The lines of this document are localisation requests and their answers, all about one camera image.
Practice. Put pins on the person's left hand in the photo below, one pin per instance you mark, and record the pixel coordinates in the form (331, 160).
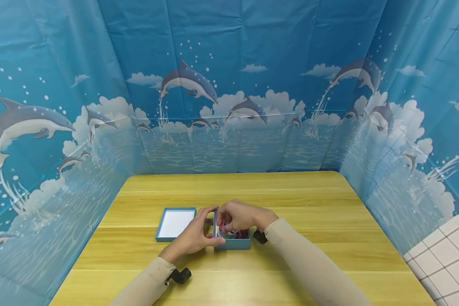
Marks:
(189, 240)

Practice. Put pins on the person's right hand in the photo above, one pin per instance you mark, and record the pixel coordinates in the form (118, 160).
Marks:
(244, 216)

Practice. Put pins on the person's left thumb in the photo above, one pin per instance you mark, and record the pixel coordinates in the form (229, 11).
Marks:
(213, 242)

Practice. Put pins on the person's right fingers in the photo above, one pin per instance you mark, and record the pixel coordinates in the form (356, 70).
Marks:
(225, 216)

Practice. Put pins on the person's left index finger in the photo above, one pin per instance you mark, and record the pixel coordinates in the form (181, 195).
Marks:
(206, 212)

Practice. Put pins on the blue cardboard box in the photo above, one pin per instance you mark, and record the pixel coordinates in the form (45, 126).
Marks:
(237, 244)

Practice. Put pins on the person's right forearm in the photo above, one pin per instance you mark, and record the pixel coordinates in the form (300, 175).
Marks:
(310, 263)

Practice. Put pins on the person's left forearm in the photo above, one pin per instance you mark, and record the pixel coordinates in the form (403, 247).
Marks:
(147, 284)

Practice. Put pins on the pile of colourful small pieces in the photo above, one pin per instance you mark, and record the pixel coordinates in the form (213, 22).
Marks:
(240, 233)

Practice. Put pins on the blue box lid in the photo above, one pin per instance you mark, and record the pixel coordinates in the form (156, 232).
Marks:
(175, 224)

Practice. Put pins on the black wrist band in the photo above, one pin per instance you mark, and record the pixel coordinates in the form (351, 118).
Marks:
(180, 276)
(261, 236)

